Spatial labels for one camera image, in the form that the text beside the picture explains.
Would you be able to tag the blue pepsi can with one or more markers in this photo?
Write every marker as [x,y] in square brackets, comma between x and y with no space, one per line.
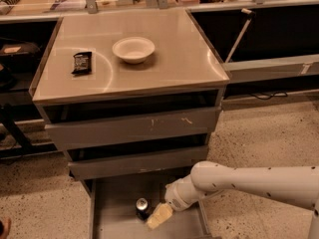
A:
[143,209]

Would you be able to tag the black bag on shelf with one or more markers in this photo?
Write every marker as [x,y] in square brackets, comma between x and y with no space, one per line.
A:
[20,57]

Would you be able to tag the grey open bottom drawer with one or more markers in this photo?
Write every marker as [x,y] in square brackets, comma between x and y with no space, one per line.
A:
[114,214]

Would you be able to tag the white paper bowl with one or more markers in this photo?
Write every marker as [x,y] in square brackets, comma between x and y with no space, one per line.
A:
[134,50]

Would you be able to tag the grey drawer cabinet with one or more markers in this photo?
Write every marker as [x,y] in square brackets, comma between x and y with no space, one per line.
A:
[181,74]

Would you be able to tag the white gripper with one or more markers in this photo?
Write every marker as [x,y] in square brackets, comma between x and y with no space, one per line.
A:
[174,198]

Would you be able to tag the grey low shelf right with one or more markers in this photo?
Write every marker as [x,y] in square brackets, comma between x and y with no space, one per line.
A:
[272,69]

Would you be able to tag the dark snack bar wrapper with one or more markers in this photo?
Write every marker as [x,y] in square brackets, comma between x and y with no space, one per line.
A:
[82,63]

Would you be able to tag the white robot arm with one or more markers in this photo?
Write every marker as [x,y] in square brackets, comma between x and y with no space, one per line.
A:
[294,185]

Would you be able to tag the grey middle drawer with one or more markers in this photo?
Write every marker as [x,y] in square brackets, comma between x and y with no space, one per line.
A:
[138,163]

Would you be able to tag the grey top drawer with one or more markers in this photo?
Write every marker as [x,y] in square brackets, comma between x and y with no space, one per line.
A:
[98,132]

